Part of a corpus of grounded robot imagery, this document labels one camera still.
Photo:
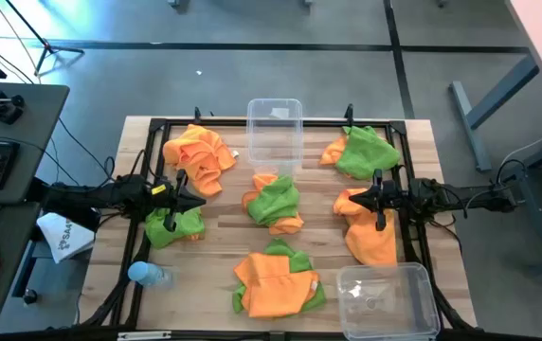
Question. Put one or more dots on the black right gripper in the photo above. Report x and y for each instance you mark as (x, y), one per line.
(392, 199)

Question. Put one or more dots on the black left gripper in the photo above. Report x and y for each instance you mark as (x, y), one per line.
(169, 199)

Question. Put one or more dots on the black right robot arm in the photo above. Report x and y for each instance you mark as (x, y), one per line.
(465, 196)

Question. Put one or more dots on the orange and green cloth bottom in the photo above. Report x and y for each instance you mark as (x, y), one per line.
(278, 247)

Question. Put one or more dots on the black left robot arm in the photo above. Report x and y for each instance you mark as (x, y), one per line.
(110, 196)

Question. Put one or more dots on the black frame clamp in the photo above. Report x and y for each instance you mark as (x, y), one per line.
(348, 114)
(197, 115)

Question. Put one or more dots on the silver metal bracket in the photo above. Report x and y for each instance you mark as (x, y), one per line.
(143, 335)

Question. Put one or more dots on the blue capped water bottle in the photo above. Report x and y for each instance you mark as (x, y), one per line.
(145, 274)

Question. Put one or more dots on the green microfiber towel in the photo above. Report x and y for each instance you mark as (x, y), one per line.
(273, 201)
(366, 151)
(155, 232)

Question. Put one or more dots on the black tripod stand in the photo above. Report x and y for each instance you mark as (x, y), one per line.
(47, 47)

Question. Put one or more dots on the gray desk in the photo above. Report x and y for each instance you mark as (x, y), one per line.
(29, 142)

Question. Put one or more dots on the black caster wheel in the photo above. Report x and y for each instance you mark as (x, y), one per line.
(30, 296)

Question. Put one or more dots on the clear plastic bin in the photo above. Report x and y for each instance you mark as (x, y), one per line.
(273, 142)
(384, 303)

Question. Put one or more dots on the white printed bag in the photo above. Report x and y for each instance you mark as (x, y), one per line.
(69, 241)

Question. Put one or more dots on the gray-blue table leg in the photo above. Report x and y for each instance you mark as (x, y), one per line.
(503, 92)

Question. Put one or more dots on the black aluminium table frame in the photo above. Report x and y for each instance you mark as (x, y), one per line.
(214, 122)

